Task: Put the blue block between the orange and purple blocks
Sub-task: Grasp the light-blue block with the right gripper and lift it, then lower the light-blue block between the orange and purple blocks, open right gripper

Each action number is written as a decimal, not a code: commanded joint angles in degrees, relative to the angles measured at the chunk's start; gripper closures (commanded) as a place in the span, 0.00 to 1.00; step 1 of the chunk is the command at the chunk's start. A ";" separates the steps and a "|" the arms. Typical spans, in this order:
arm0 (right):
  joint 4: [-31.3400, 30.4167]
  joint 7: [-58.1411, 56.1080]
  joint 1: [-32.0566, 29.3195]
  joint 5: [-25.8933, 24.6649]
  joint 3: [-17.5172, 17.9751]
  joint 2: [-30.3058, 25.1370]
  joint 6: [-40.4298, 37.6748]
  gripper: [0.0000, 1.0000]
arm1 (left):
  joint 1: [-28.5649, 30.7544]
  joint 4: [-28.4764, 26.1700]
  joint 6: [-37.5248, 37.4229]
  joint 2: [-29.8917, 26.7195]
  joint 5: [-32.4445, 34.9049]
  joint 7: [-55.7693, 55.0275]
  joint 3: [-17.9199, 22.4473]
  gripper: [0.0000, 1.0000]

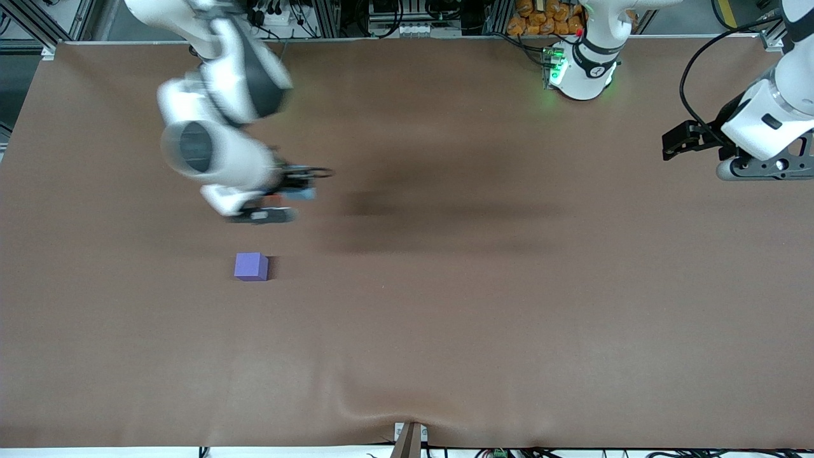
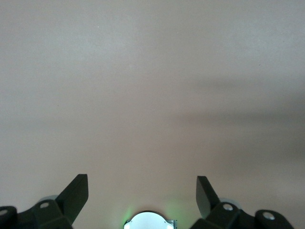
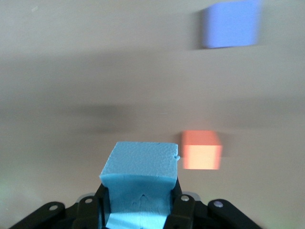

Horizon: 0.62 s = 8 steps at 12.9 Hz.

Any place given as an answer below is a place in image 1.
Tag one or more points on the orange snack packet pile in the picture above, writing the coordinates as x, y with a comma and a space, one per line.
540, 19

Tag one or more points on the white power strip with plugs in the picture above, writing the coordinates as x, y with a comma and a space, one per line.
280, 18

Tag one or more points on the aluminium frame profile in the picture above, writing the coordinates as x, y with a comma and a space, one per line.
325, 18
35, 25
499, 18
772, 38

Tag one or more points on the light blue foam block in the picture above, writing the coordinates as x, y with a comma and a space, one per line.
300, 194

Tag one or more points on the green terminal connector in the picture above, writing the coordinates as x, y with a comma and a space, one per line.
498, 453

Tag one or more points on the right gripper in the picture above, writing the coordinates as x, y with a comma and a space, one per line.
287, 179

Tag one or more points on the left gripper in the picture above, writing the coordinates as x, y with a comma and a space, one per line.
717, 132

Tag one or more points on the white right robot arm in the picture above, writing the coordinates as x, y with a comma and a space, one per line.
216, 152

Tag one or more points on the brown table mat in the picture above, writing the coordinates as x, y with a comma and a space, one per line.
407, 318

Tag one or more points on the purple foam block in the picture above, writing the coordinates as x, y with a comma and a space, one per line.
250, 265

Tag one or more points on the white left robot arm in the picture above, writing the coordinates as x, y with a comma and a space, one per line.
582, 76

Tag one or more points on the brown camera mount bracket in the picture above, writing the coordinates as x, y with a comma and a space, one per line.
407, 442

